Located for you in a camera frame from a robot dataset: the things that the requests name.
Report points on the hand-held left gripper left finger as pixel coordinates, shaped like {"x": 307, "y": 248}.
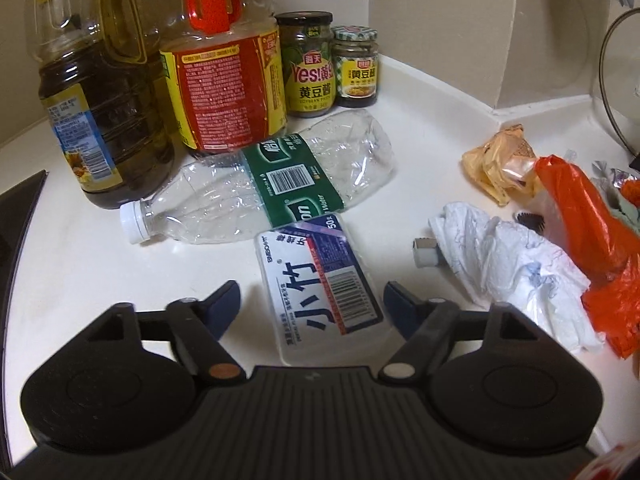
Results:
{"x": 225, "y": 310}

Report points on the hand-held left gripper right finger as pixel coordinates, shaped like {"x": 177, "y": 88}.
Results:
{"x": 399, "y": 307}

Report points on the clear plastic swab box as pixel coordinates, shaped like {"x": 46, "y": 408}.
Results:
{"x": 320, "y": 300}

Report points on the crushed clear water bottle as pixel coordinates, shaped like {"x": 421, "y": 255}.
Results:
{"x": 225, "y": 200}

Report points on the white plastic bag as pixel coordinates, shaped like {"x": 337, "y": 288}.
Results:
{"x": 515, "y": 275}

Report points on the tan plastic bag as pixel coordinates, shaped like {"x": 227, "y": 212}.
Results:
{"x": 492, "y": 165}

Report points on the red plastic bag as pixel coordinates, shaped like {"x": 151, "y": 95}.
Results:
{"x": 595, "y": 245}

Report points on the oil bottle blue label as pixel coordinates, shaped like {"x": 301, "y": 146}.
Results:
{"x": 100, "y": 125}

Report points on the black gas stove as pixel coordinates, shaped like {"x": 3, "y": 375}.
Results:
{"x": 15, "y": 220}

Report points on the checkered lid sauce jar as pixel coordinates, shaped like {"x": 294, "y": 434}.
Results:
{"x": 356, "y": 70}

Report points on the black lid sauce jar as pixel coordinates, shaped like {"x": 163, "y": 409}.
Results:
{"x": 307, "y": 75}

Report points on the silver foil wrapper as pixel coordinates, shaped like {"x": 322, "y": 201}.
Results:
{"x": 612, "y": 177}

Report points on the red patterned clothing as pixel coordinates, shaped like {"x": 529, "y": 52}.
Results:
{"x": 620, "y": 467}

